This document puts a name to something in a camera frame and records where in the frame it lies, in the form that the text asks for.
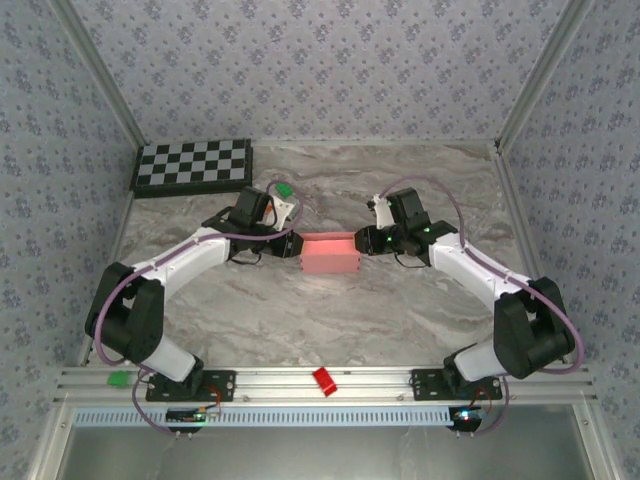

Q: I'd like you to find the pink paper box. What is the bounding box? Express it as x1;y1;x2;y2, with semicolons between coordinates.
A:
299;231;362;275

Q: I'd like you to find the black and white checkerboard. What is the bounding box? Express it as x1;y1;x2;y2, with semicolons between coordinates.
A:
128;138;254;200

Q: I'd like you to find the red block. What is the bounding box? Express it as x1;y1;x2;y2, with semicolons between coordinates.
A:
311;367;339;398

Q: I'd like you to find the right circuit board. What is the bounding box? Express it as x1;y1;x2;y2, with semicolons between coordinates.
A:
449;407;485;430

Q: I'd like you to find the circuit board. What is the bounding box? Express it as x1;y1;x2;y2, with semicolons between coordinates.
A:
449;407;485;430
165;407;209;426

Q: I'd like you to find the left circuit board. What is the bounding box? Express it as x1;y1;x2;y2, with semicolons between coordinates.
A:
165;407;209;426

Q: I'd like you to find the grey metal panel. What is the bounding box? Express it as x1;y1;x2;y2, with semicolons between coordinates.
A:
57;424;601;480

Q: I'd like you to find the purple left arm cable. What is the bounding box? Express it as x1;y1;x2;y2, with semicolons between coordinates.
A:
94;179;305;439

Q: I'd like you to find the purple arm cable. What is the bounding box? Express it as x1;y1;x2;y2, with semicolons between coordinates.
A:
94;179;305;439
377;176;586;439

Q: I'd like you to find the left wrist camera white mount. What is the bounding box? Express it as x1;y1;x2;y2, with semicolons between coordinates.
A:
232;186;296;232

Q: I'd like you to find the aluminium back rail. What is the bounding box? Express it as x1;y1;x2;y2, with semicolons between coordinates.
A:
249;138;501;149

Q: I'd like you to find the aluminium front rail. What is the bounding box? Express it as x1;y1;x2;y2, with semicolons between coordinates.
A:
53;364;599;405

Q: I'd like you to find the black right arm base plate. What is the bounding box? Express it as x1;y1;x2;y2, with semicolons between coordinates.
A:
410;368;503;401

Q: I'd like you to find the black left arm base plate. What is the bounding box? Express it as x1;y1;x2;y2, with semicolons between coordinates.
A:
145;369;237;403

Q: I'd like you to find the slotted grey cable duct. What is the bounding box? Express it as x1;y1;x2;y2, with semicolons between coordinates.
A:
73;405;454;427

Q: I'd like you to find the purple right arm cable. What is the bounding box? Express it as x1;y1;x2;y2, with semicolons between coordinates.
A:
377;176;586;439

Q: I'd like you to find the aluminium frame post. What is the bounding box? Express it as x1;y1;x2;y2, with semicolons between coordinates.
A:
497;0;596;149

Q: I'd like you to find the aluminium frame bar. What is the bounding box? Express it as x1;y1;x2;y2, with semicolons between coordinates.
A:
574;404;624;480
24;404;76;480

